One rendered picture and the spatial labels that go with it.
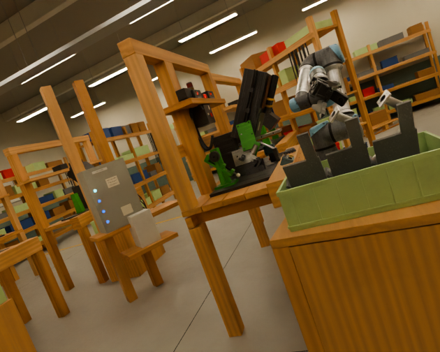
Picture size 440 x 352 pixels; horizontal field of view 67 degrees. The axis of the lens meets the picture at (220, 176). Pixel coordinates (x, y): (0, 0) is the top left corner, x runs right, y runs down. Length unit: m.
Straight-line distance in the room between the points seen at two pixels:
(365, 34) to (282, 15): 2.54
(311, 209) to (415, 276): 0.40
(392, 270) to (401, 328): 0.23
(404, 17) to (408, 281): 10.63
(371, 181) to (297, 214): 0.29
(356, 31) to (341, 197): 10.30
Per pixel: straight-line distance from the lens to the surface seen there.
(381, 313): 1.42
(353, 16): 11.53
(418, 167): 1.30
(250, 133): 2.51
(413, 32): 11.10
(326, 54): 2.04
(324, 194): 1.30
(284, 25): 11.58
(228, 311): 2.28
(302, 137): 1.32
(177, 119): 2.39
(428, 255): 1.30
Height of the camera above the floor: 1.24
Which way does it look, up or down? 7 degrees down
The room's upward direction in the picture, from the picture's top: 20 degrees counter-clockwise
